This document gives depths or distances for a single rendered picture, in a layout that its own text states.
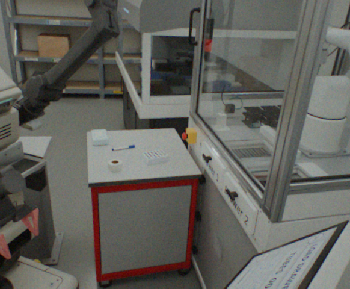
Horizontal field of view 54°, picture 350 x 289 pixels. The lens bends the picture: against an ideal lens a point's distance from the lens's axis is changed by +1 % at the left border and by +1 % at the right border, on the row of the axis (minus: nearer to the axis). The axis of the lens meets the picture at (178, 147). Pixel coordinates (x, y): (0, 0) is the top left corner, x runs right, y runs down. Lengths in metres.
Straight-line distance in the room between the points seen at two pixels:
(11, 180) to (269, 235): 0.83
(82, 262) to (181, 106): 1.22
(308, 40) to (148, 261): 1.52
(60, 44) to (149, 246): 3.78
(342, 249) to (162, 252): 1.42
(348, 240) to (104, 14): 0.91
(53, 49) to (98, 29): 4.16
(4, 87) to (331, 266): 1.03
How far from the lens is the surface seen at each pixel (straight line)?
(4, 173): 0.92
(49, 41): 5.28
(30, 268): 2.03
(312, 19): 1.02
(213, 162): 1.62
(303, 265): 0.76
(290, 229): 1.29
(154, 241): 2.01
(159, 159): 1.86
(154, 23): 2.21
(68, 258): 2.44
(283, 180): 1.14
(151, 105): 2.33
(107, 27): 1.14
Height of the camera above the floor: 1.66
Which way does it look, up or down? 26 degrees down
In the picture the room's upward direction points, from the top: 4 degrees clockwise
